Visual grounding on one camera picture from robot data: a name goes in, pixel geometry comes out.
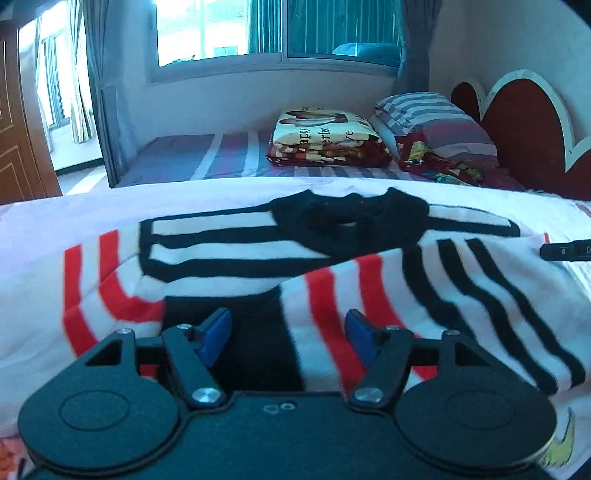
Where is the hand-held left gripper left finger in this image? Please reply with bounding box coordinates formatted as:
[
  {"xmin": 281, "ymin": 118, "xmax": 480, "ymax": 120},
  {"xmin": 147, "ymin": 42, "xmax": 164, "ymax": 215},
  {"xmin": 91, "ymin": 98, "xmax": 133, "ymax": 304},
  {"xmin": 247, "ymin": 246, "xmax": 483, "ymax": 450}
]
[{"xmin": 76, "ymin": 308, "xmax": 233, "ymax": 411}]

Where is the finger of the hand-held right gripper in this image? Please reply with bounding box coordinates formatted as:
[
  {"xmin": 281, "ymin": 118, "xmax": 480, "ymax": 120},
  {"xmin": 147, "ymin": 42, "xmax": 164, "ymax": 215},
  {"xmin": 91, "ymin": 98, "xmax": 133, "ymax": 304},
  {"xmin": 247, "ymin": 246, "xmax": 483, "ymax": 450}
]
[{"xmin": 539, "ymin": 240, "xmax": 591, "ymax": 263}]

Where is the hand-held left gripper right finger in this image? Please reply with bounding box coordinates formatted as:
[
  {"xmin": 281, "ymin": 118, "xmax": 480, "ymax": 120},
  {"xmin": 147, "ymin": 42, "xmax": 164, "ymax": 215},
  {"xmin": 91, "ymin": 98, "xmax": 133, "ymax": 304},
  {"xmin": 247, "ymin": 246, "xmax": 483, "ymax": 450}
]
[{"xmin": 345, "ymin": 309, "xmax": 509, "ymax": 411}]

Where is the striped knit sweater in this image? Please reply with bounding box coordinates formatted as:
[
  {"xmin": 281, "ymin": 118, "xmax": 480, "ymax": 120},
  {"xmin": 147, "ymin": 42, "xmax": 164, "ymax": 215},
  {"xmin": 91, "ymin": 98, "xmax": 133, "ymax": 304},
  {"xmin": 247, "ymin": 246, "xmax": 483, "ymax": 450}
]
[{"xmin": 62, "ymin": 187, "xmax": 587, "ymax": 397}]

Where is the red heart-shaped headboard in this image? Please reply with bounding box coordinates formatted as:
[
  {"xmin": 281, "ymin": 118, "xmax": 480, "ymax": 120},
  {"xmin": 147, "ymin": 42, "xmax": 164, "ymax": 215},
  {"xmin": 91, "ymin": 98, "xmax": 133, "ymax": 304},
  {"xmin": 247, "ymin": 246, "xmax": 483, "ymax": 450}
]
[{"xmin": 450, "ymin": 69, "xmax": 591, "ymax": 202}]

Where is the colourful cartoon cloth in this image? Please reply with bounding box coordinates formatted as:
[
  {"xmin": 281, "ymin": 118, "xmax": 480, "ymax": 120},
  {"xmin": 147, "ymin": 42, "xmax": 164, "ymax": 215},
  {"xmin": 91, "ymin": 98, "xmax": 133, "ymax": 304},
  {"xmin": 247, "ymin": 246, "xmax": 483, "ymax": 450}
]
[{"xmin": 394, "ymin": 134, "xmax": 485, "ymax": 186}]

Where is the purple striped bed sheet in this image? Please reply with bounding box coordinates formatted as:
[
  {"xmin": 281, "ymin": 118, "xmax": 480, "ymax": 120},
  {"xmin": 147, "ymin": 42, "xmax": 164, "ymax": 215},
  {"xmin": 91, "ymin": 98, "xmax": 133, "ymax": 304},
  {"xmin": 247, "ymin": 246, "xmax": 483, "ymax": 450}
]
[{"xmin": 113, "ymin": 129, "xmax": 527, "ymax": 191}]

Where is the striped pillow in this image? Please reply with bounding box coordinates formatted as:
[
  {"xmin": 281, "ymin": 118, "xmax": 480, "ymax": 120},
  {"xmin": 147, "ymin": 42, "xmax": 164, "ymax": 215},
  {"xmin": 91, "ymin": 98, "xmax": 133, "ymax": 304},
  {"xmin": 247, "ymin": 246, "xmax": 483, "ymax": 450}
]
[{"xmin": 373, "ymin": 92, "xmax": 499, "ymax": 162}]

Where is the folded printed blanket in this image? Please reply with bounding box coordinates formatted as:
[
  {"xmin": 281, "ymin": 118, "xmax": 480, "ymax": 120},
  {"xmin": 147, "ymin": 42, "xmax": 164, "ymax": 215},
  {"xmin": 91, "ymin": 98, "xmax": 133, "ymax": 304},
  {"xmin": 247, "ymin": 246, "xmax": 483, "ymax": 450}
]
[{"xmin": 267, "ymin": 110, "xmax": 394, "ymax": 168}]

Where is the short grey curtain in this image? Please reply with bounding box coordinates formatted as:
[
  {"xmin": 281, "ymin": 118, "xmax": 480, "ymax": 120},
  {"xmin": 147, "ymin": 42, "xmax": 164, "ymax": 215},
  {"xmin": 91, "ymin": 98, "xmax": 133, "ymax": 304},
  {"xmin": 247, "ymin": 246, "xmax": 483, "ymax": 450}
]
[{"xmin": 398, "ymin": 0, "xmax": 438, "ymax": 93}]

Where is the long grey curtain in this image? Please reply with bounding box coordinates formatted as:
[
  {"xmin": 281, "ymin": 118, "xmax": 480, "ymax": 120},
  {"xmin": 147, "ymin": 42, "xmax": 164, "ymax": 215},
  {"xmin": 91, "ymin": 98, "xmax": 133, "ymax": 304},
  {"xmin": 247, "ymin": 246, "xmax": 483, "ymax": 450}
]
[{"xmin": 82, "ymin": 0, "xmax": 140, "ymax": 188}]

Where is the white sheer curtain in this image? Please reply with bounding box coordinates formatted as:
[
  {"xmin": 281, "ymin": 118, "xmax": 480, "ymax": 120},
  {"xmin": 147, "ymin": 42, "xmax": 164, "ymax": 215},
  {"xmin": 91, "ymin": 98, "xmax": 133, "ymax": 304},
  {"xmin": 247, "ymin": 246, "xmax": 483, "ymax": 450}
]
[{"xmin": 34, "ymin": 0, "xmax": 97, "ymax": 145}]

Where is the brown wooden door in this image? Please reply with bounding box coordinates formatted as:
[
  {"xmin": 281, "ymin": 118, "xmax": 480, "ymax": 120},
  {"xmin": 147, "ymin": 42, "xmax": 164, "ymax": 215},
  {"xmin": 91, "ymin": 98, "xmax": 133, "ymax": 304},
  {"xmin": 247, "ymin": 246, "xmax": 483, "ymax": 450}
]
[{"xmin": 0, "ymin": 21, "xmax": 64, "ymax": 205}]

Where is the sliding window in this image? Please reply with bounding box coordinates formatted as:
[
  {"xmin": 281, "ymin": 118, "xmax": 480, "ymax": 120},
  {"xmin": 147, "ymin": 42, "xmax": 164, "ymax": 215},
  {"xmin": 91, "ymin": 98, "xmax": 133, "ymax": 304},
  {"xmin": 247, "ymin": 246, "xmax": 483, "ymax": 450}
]
[{"xmin": 147, "ymin": 0, "xmax": 408, "ymax": 85}]

